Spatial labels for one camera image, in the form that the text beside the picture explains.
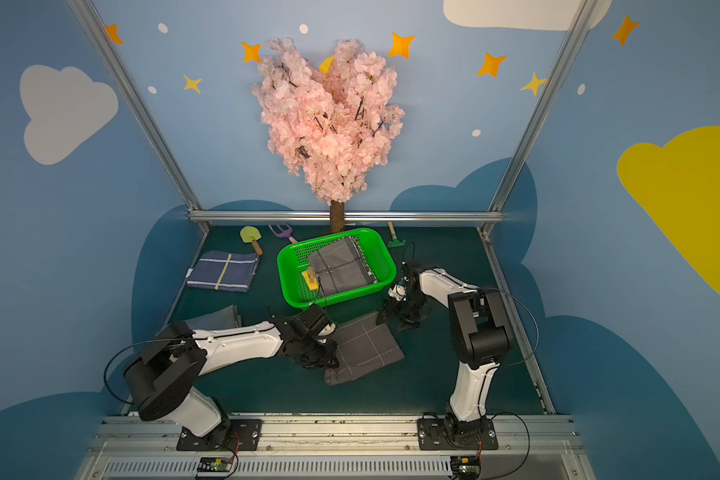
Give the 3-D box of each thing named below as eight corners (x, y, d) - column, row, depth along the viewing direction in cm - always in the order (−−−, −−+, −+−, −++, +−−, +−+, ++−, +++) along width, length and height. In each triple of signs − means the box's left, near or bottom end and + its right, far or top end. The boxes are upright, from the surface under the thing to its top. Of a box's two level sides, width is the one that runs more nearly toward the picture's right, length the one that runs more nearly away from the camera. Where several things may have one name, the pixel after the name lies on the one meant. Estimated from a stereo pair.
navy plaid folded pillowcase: (186, 291, 104) (183, 288, 103) (202, 253, 115) (200, 250, 113) (250, 291, 104) (249, 288, 103) (261, 254, 115) (259, 250, 113)
